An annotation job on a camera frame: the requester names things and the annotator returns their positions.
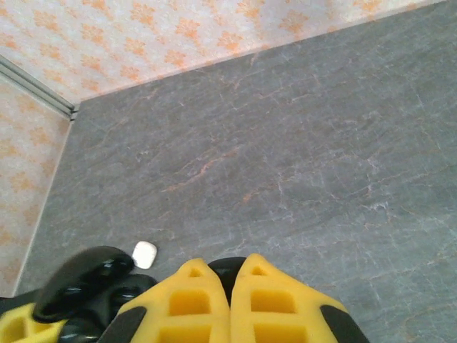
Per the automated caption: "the white earbud charging case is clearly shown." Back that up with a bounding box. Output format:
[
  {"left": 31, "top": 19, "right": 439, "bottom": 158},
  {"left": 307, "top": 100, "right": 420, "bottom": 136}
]
[{"left": 131, "top": 241, "right": 158, "bottom": 270}]

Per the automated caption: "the black earbud charging case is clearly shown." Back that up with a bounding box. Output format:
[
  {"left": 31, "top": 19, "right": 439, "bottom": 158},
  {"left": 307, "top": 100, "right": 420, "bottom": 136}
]
[{"left": 34, "top": 245, "right": 158, "bottom": 343}]

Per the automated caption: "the aluminium frame post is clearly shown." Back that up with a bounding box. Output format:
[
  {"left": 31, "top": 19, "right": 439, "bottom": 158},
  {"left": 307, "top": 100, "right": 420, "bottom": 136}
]
[{"left": 0, "top": 55, "right": 79, "bottom": 121}]

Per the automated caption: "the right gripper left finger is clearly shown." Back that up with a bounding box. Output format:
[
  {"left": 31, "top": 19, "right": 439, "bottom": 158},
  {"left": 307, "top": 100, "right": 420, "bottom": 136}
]
[{"left": 96, "top": 259, "right": 232, "bottom": 343}]

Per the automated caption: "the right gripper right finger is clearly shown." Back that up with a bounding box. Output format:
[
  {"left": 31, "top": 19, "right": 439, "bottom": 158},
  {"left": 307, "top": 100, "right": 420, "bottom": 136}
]
[{"left": 230, "top": 252, "right": 371, "bottom": 343}]

